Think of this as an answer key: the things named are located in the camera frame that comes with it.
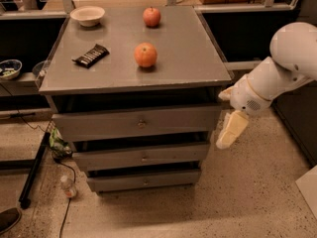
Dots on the dark shoe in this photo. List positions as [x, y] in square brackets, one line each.
[9, 218]

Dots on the clear plastic bottle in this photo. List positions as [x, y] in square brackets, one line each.
[68, 187]

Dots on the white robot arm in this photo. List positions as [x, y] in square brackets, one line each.
[292, 63]

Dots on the grey side shelf left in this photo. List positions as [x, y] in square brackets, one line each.
[24, 84]

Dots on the black candy bar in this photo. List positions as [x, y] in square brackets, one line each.
[92, 56]

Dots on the grey top drawer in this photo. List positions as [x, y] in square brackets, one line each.
[113, 124]

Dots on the grey middle drawer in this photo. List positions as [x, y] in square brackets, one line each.
[141, 156]

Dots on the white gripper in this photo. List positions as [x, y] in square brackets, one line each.
[246, 97]

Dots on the grey drawer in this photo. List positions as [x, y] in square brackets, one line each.
[144, 181]
[141, 156]
[113, 124]

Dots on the red apple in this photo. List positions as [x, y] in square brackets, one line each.
[151, 17]

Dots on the orange fruit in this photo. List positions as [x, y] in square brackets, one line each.
[145, 55]

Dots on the black metal stand leg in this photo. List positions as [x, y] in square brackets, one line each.
[24, 200]

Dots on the grey side shelf right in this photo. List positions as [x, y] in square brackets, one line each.
[241, 65]

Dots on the grey bottom drawer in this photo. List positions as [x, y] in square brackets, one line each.
[144, 181]

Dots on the blue patterned bowl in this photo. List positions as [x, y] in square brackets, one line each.
[10, 69]

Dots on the green chip bag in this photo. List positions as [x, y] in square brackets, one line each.
[60, 148]

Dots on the grey drawer cabinet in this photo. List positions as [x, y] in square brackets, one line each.
[188, 72]

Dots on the white paper bowl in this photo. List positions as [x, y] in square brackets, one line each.
[87, 16]

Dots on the white floor panel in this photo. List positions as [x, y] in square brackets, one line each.
[307, 185]

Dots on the clear plastic container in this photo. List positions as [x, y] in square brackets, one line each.
[41, 68]

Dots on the grey side shelf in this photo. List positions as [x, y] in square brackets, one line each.
[241, 65]
[24, 84]

